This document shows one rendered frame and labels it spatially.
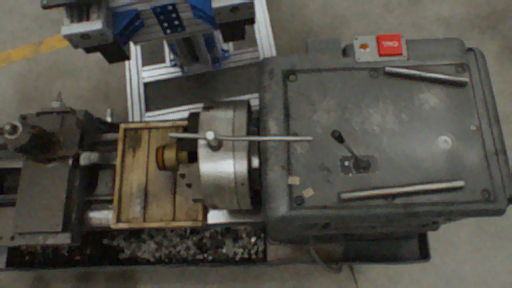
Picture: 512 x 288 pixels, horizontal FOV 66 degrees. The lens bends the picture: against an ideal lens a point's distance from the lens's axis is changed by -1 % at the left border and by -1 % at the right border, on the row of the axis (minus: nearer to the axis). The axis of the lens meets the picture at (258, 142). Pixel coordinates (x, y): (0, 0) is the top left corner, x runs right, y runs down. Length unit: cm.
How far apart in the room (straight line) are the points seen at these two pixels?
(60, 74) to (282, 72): 201
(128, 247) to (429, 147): 123
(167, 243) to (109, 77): 134
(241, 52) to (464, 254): 160
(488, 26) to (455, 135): 189
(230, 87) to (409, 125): 135
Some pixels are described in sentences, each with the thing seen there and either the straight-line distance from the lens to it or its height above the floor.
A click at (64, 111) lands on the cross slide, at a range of 151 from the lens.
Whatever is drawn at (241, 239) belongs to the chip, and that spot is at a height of 55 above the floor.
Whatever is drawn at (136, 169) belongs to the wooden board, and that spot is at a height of 88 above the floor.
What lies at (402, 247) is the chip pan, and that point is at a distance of 170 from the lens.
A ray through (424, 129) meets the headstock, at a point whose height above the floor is 126.
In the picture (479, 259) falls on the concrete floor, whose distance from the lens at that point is 240.
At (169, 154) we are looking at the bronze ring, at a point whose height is 112.
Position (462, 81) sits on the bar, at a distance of 109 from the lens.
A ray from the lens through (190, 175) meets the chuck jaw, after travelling 112.
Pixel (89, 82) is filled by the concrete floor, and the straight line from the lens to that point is 272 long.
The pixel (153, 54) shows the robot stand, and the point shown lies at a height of 21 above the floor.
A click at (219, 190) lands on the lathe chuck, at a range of 102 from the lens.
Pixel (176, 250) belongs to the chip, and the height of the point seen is 60.
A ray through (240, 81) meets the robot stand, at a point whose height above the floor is 21.
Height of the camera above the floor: 217
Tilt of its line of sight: 72 degrees down
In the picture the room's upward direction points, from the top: 11 degrees counter-clockwise
